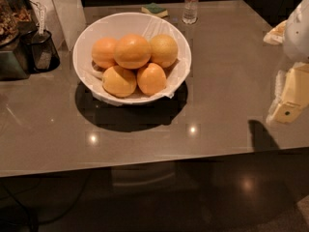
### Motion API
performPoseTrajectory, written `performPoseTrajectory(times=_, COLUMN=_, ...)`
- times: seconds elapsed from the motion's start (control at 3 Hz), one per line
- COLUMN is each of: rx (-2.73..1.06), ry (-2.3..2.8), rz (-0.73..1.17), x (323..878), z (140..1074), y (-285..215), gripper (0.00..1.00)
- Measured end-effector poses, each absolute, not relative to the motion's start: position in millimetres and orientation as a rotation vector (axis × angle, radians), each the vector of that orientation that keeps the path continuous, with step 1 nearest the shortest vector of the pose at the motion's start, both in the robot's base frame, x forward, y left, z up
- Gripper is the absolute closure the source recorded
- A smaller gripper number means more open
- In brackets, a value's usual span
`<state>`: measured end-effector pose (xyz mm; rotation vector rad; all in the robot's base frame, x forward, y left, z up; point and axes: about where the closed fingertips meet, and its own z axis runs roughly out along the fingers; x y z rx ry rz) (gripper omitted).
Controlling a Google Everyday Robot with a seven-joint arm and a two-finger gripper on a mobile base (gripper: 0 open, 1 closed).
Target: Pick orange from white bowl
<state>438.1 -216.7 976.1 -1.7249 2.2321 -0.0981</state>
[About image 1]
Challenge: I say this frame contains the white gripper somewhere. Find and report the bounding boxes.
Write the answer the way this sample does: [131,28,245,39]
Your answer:
[264,0,309,125]

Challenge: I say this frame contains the orange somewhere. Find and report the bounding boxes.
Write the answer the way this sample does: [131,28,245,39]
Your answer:
[102,66,137,98]
[137,63,167,96]
[92,37,117,69]
[150,34,178,68]
[114,34,152,70]

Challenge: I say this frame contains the white paper bowl liner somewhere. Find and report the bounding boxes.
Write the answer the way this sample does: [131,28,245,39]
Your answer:
[84,14,191,107]

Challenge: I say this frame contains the white bowl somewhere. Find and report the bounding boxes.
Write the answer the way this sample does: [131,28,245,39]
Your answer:
[71,12,192,107]

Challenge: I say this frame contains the clear plastic water bottle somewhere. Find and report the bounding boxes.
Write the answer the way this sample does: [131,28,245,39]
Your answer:
[183,0,199,24]

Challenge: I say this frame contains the green yellow sponge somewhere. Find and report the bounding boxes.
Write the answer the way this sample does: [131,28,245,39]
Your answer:
[141,3,168,18]

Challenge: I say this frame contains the white utensil in cup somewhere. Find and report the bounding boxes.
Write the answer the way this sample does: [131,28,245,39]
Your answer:
[36,2,46,36]

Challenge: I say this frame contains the black mesh cup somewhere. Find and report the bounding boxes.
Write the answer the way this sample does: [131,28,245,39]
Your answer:
[20,30,60,73]

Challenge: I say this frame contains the metal appliance with food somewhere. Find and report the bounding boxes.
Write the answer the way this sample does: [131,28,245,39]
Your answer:
[0,0,35,81]

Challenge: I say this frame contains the black floor cable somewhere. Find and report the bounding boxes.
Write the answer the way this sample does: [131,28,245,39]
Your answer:
[0,171,91,232]

